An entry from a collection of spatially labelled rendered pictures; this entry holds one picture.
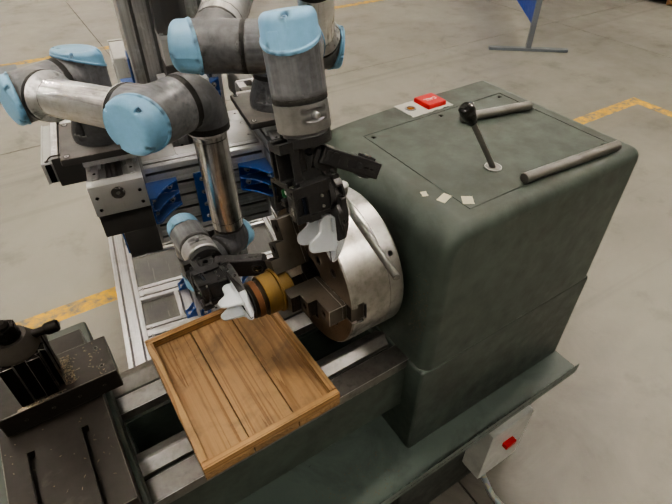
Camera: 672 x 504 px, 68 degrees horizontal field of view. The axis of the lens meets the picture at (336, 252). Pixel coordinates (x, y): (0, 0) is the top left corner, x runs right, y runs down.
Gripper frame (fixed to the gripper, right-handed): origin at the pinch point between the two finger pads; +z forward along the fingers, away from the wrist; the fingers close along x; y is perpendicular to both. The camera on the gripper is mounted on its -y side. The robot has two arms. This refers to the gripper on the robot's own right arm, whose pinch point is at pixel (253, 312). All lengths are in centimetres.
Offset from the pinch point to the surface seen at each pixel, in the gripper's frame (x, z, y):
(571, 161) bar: 19, 15, -68
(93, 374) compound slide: -6.0, -7.2, 30.2
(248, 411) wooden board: -19.5, 7.1, 6.7
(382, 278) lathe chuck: 6.3, 11.1, -22.7
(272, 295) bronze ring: 2.4, 0.2, -4.4
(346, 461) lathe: -54, 13, -14
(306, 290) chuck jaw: 2.2, 2.4, -10.8
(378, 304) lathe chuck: 1.1, 12.4, -21.2
